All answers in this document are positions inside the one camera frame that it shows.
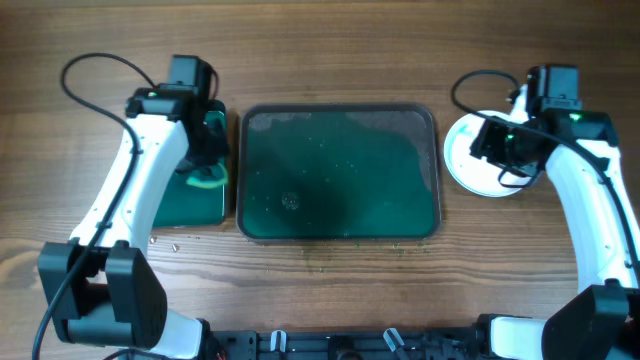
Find white plate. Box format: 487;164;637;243
443;114;530;197

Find green yellow sponge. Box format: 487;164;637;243
186;162;229;190

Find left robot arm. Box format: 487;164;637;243
32;55;230;359

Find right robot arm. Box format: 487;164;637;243
470;64;639;359

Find small black green tray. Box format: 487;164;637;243
149;99;230;229

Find large dark green tray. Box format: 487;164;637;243
236;103;443;243

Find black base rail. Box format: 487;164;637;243
199;328;481;360

